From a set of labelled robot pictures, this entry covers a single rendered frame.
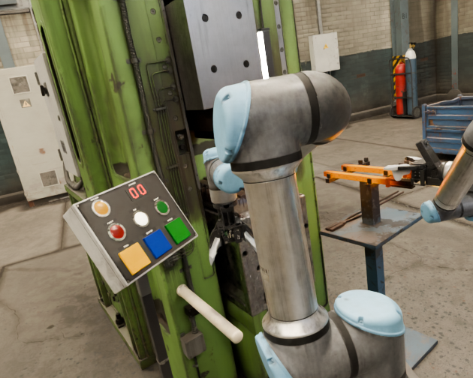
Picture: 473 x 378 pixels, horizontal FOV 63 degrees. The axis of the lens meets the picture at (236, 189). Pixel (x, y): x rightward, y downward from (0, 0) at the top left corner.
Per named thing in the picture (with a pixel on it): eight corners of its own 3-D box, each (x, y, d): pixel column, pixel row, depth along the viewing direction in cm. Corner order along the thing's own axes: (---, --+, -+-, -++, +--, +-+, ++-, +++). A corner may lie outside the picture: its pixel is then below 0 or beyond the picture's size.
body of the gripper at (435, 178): (408, 184, 145) (441, 188, 135) (407, 162, 142) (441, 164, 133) (419, 178, 149) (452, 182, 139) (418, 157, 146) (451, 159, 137)
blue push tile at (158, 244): (173, 247, 125) (160, 228, 125) (157, 258, 120) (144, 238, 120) (170, 249, 126) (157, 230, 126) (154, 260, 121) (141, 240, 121)
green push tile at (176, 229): (191, 234, 133) (179, 216, 133) (177, 244, 128) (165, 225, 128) (188, 236, 134) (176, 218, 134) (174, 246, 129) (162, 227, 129)
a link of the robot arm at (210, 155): (204, 154, 102) (199, 149, 110) (212, 193, 105) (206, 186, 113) (233, 148, 104) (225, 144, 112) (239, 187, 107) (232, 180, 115)
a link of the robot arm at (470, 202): (448, 218, 136) (448, 188, 133) (479, 212, 136) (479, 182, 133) (463, 226, 128) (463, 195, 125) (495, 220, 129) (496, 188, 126)
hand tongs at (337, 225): (397, 191, 216) (397, 190, 215) (404, 193, 212) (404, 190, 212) (325, 229, 184) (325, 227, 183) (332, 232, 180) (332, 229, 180)
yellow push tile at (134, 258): (151, 262, 117) (137, 241, 117) (134, 275, 112) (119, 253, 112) (148, 264, 118) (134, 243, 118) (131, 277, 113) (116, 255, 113)
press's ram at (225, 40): (281, 93, 166) (268, -10, 154) (203, 109, 147) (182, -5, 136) (229, 97, 200) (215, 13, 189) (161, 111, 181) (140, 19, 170)
